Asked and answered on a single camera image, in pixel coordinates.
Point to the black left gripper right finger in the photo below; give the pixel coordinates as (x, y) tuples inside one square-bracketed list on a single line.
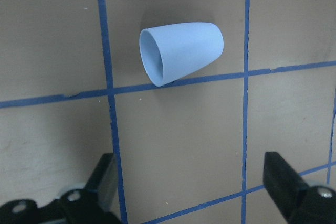
[(297, 199)]

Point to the light blue plastic cup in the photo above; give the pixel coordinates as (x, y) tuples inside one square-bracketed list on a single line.
[(171, 52)]

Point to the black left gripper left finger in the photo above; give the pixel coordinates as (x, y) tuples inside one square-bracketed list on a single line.
[(91, 202)]

